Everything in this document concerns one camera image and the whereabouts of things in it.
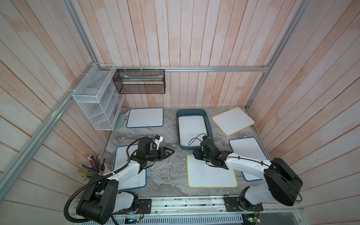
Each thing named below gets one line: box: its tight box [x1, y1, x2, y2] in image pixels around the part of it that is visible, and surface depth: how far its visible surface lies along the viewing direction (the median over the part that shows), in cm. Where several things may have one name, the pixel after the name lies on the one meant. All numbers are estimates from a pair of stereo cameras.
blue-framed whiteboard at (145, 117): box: [126, 107, 164, 128], surface depth 116 cm
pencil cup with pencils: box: [77, 154, 106, 181], surface depth 78 cm
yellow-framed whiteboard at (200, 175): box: [187, 154, 238, 188], surface depth 84 cm
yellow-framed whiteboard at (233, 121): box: [211, 106, 255, 136], surface depth 116 cm
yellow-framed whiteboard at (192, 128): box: [178, 115, 208, 146], surface depth 109 cm
